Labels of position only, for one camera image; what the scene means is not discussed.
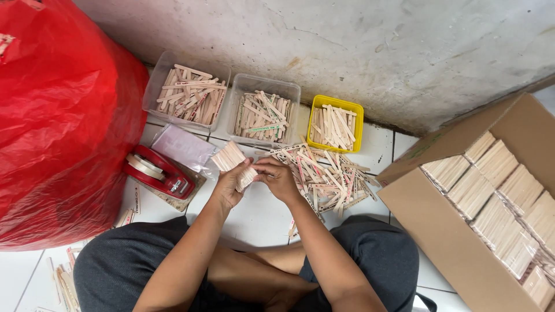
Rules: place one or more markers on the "loose pile of mixed sticks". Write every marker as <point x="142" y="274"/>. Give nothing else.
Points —
<point x="329" y="177"/>

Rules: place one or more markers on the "heap of green-printed sticks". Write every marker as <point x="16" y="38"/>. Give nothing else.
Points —
<point x="262" y="117"/>

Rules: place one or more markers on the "red tape dispenser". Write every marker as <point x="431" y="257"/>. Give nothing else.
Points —
<point x="171" y="180"/>

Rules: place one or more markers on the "stack of clear plastic sleeves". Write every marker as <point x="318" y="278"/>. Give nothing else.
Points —
<point x="182" y="145"/>

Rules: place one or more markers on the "person's right hand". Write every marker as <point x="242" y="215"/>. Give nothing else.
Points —
<point x="282" y="180"/>

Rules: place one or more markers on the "large red plastic bag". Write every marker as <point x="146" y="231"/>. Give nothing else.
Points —
<point x="60" y="121"/>

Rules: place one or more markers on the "person's left hand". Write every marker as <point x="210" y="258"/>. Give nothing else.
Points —
<point x="225" y="188"/>

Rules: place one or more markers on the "roll of clear tape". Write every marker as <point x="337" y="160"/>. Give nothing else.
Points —
<point x="145" y="167"/>

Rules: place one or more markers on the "heap of red-printed sticks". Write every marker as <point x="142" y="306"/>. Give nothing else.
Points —
<point x="190" y="95"/>

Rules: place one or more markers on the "person's grey trousers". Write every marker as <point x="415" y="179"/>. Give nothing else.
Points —
<point x="121" y="260"/>

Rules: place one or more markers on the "yellow plastic container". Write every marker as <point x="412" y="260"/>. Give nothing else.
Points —
<point x="334" y="100"/>

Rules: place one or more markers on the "small clear plastic container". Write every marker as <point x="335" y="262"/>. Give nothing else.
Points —
<point x="295" y="93"/>

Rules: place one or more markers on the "packed rows of stick bundles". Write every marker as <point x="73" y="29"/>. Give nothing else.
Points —
<point x="498" y="195"/>

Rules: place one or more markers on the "brown stone slab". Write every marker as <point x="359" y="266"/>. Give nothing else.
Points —
<point x="193" y="197"/>

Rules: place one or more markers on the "short wooden stick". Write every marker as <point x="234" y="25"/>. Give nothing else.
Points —
<point x="129" y="216"/>
<point x="121" y="219"/>

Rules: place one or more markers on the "printed wooden stick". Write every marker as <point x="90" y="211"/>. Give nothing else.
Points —
<point x="137" y="198"/>

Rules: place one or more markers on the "large clear plastic container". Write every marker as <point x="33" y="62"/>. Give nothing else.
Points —
<point x="151" y="91"/>

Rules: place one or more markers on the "heap of unprinted sticks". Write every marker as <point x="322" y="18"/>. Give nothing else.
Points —
<point x="334" y="128"/>

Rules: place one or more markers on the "person's bare lower legs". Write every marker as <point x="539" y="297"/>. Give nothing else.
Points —
<point x="256" y="277"/>

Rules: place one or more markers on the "scattered discarded wooden sticks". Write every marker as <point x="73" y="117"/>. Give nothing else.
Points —
<point x="67" y="281"/>

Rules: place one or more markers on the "bundle of plain wooden sticks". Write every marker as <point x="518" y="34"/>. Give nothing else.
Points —
<point x="230" y="156"/>

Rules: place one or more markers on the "brown cardboard box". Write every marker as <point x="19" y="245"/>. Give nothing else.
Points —
<point x="429" y="242"/>

